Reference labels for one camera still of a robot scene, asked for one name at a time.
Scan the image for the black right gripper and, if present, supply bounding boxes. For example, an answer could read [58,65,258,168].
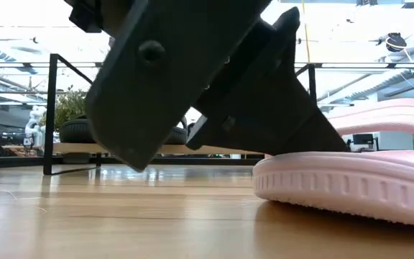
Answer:
[63,0,273,172]

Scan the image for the pink slide sandal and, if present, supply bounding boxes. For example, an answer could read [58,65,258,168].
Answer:
[252,97,414,231]

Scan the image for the small green potted plant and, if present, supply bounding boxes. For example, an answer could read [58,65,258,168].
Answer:
[40,85,88,132]

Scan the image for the black background monitor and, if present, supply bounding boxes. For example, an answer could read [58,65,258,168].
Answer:
[352,132,375,145]

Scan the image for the white humanoid robot figure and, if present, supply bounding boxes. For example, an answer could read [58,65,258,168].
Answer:
[23,104,48,150]

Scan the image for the black round ceiling fixture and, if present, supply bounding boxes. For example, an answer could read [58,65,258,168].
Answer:
[385,32,408,53]

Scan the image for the wooden shelf with black frame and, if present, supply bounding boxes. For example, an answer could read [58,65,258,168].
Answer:
[42,53,318,176]

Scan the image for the yellow cable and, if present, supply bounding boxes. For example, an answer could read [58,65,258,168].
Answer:
[301,0,312,65]

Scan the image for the black metal table frame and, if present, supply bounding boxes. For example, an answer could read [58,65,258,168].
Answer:
[0,154,265,170]

